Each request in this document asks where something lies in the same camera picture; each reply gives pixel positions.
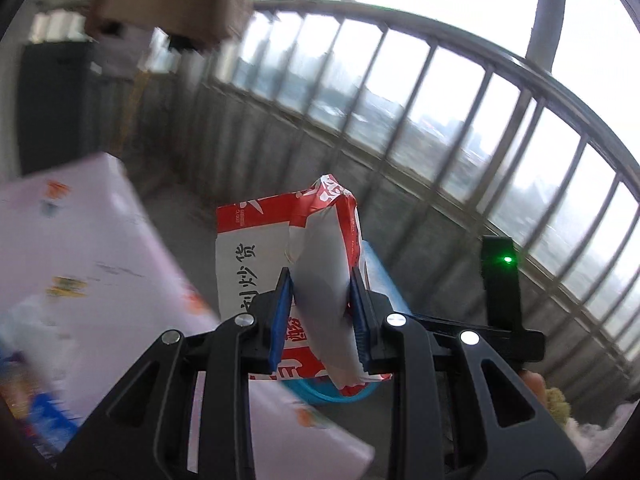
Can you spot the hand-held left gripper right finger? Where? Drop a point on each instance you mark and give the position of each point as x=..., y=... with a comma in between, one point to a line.
x=358, y=322

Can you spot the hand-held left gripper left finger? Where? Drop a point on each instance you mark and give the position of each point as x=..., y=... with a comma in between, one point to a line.
x=280, y=317

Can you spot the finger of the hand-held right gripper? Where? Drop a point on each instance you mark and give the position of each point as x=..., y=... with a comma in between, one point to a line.
x=442, y=321

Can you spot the blue plastic basket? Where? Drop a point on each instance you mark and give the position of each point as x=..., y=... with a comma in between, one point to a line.
x=385, y=285

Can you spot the red and white paper bag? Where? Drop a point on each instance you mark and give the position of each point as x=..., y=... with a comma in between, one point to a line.
x=325, y=240

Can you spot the person's right forearm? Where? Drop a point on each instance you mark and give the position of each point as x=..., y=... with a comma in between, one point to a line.
x=590, y=430

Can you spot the person's right hand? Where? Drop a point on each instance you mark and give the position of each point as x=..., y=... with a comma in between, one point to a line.
x=534, y=385

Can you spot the pink printed tablecloth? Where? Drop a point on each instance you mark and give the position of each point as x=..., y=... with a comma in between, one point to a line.
x=100, y=240

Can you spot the blue snack packet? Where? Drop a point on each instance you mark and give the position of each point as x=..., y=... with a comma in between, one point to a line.
x=47, y=412

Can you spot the metal balcony railing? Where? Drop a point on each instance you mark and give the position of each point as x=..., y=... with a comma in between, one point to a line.
x=547, y=10

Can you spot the dark metal door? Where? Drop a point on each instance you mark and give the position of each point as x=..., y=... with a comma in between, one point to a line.
x=60, y=105

